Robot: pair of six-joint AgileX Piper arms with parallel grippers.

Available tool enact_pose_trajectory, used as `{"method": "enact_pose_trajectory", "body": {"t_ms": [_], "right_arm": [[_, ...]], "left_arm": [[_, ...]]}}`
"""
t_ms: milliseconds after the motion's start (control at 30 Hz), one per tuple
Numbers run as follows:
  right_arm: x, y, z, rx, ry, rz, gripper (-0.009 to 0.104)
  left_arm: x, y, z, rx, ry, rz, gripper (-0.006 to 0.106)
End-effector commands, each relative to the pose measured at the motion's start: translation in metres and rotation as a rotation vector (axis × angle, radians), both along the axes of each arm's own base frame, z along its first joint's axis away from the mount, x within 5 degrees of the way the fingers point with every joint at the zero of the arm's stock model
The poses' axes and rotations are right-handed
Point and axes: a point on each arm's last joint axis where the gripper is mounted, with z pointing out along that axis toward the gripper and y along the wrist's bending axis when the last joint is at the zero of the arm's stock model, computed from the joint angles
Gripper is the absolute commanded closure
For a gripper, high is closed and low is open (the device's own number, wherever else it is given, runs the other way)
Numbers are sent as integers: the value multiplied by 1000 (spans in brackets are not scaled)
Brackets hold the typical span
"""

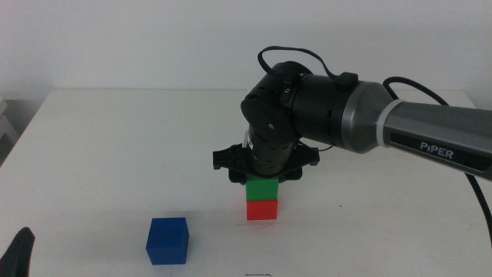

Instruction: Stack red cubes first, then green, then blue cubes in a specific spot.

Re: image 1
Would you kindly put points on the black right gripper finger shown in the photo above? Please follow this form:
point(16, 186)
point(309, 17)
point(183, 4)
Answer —
point(290, 176)
point(237, 178)

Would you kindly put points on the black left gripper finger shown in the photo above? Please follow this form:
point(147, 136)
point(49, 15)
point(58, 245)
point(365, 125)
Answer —
point(17, 255)

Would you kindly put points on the green cube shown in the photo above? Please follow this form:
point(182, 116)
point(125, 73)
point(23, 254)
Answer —
point(262, 189)

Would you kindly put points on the red cube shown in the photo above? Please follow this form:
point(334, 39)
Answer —
point(261, 210)

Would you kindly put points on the blue cube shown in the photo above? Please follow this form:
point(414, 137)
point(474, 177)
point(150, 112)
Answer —
point(167, 242)

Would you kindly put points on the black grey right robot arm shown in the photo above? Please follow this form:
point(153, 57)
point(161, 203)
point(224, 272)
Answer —
point(423, 127)

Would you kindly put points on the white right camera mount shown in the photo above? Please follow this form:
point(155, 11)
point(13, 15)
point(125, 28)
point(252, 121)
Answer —
point(245, 139)

